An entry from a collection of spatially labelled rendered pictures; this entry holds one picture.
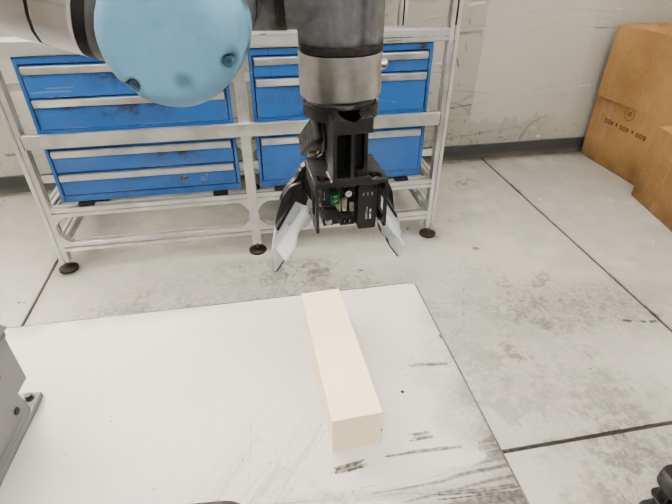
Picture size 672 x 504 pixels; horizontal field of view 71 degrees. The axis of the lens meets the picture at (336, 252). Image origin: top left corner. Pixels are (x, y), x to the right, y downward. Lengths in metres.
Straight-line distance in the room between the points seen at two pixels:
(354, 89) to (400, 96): 1.62
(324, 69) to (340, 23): 0.04
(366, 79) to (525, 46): 2.81
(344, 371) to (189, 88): 0.44
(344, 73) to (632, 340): 1.77
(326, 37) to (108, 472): 0.54
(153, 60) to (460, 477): 0.54
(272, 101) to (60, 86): 0.75
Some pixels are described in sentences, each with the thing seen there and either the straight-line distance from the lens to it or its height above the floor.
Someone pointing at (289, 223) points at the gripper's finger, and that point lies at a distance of 0.52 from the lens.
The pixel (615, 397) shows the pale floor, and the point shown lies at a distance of 1.81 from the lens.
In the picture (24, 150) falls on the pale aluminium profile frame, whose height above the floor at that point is 0.57.
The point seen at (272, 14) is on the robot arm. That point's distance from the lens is 0.42.
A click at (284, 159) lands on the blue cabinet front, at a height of 0.44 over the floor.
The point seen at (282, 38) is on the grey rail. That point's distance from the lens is 1.88.
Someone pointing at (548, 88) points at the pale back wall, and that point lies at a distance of 3.38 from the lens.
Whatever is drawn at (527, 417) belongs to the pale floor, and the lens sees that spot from 1.64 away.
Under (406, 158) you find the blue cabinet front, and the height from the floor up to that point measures 0.41.
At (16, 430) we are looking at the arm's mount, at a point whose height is 0.71.
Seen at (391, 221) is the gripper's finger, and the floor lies 0.96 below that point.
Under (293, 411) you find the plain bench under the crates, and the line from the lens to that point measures 0.67.
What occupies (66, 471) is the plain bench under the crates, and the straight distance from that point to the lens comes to 0.70.
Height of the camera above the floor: 1.23
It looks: 34 degrees down
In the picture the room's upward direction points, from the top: straight up
